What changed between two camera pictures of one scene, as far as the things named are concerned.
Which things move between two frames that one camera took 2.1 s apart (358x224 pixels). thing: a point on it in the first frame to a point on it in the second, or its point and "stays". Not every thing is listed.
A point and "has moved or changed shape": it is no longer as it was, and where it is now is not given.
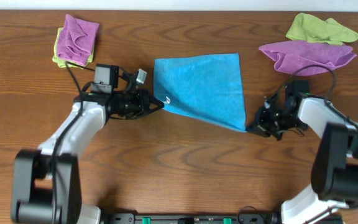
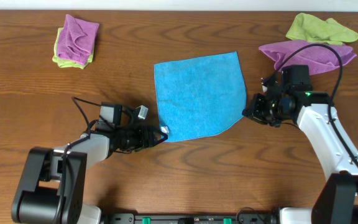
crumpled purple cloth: x=288 y=57 stays
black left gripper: x=145 y=102 to x=148 y=137
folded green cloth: x=62 y=63 stays
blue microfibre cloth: x=207 y=87 has moved or changed shape
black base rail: x=273 y=218 stays
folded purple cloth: x=76 y=39 stays
